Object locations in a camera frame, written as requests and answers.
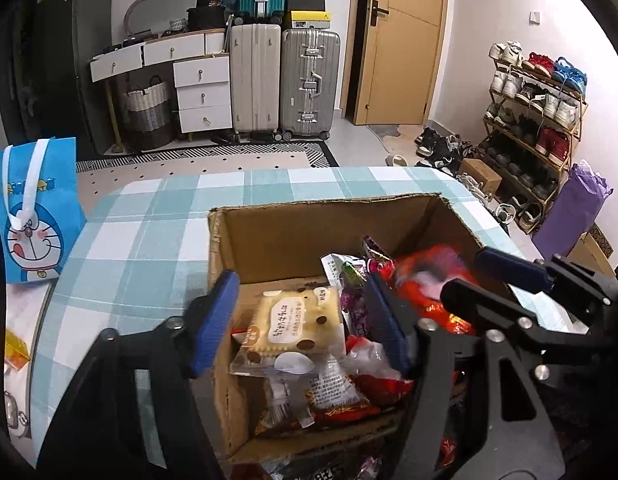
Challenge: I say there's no black refrigerator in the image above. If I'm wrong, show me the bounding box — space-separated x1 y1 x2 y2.
36 0 114 156

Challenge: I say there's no silver suitcase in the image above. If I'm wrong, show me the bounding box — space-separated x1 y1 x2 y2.
280 28 341 140

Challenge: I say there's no woven laundry basket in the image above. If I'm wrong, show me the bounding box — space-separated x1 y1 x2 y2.
123 76 176 151

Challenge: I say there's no purple bag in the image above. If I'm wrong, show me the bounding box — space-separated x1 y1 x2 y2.
533 160 614 258

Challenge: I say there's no pile of dark sneakers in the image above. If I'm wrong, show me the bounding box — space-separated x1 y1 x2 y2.
414 127 477 178

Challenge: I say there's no blue cartoon tote bag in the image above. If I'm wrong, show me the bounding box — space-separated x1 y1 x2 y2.
0 137 87 285

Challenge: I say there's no white silver snack packet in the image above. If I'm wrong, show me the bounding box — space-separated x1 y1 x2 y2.
321 252 364 286

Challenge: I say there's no white drawer dresser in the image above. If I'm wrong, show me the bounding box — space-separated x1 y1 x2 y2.
89 30 234 136

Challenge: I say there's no dark purple snack packet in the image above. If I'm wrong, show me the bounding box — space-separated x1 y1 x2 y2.
340 260 384 341

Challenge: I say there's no beige suitcase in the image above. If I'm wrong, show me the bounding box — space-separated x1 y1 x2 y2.
230 22 282 141

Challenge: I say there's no black bag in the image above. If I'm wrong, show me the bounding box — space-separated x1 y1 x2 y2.
187 0 227 31

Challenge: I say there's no cream biscuit packet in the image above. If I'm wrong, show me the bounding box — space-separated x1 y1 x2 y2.
229 285 347 376

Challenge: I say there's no yellow carton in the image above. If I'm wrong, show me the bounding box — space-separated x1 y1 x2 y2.
0 312 30 371

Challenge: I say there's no yellow black box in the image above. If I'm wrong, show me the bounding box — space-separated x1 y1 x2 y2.
287 10 334 31

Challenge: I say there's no wooden door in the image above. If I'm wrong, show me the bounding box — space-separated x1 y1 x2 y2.
354 0 450 126

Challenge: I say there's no wooden shoe rack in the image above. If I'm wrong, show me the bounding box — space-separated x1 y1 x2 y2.
481 57 587 233

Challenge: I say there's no grey oval frame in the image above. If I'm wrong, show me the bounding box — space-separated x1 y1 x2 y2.
125 0 200 36

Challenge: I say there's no patterned floor rug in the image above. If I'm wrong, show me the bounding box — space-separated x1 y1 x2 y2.
76 141 340 176

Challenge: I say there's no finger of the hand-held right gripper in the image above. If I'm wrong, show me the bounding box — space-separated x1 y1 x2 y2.
441 279 557 386
474 247 557 295

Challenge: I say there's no small cardboard box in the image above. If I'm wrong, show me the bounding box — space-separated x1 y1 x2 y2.
461 158 502 196

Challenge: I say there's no red cookie snack packet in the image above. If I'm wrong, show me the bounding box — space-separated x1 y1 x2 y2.
391 244 482 311

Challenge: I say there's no black patterned cardboard box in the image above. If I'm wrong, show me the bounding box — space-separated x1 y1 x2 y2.
569 222 614 273

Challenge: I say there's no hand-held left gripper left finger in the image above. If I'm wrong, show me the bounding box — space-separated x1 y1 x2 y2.
36 270 240 480

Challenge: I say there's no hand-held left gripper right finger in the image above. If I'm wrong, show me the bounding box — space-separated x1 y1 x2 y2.
364 272 564 480

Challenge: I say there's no shoe rack with shoes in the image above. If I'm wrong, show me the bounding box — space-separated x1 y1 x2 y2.
484 41 588 231

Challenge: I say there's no red shiny snack packet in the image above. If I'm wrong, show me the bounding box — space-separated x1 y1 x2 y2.
346 335 414 408

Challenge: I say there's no brown cardboard box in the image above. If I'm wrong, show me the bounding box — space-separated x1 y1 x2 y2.
207 192 527 466

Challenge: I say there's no teal checked tablecloth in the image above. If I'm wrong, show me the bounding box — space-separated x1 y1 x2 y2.
36 166 530 466

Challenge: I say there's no clear small snack wrapper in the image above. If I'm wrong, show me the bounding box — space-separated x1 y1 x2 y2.
266 375 314 428

